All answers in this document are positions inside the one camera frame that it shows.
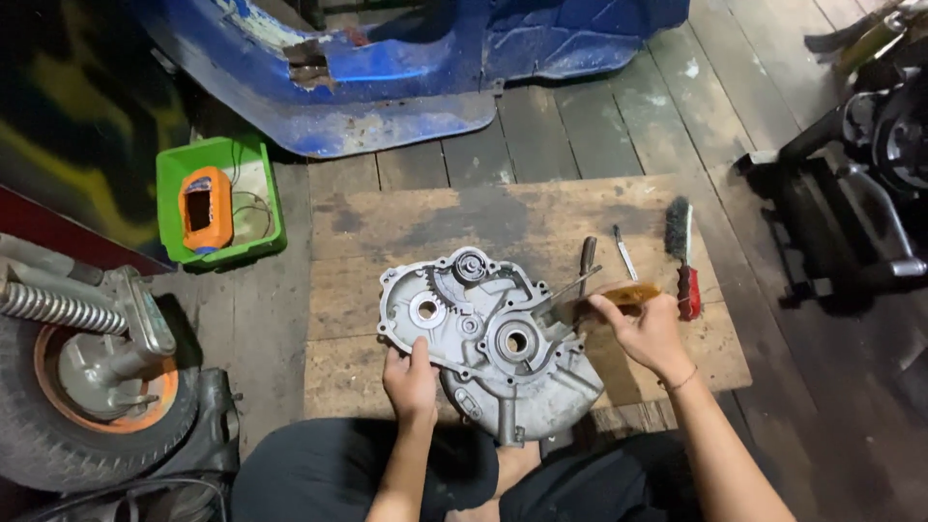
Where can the person's left hand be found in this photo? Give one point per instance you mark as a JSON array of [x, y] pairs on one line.
[[409, 384]]

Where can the person's right hand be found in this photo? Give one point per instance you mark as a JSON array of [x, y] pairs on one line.
[[647, 333]]

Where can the grey metal engine crankcase cover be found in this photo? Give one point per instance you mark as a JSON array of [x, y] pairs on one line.
[[487, 341]]

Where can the person's black trousers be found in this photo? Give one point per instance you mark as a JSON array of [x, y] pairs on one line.
[[435, 475]]

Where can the worn wooden board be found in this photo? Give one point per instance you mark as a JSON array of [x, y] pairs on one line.
[[507, 217]]

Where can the dark scooter engine casing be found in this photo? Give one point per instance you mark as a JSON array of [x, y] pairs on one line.
[[207, 428]]

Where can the green plastic tray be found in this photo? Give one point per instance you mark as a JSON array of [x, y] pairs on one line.
[[255, 188]]

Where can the black motorcycle engine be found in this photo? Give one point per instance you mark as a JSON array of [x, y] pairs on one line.
[[855, 174]]

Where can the orange cut plastic jug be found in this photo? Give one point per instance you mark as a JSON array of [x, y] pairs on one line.
[[206, 210]]

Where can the blue scooter body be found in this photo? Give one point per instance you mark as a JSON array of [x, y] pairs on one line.
[[406, 65]]

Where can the scooter wheel with orange rim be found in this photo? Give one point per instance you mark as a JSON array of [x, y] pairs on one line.
[[80, 391]]

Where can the silver coil shock absorber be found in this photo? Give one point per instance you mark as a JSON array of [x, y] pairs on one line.
[[62, 308]]

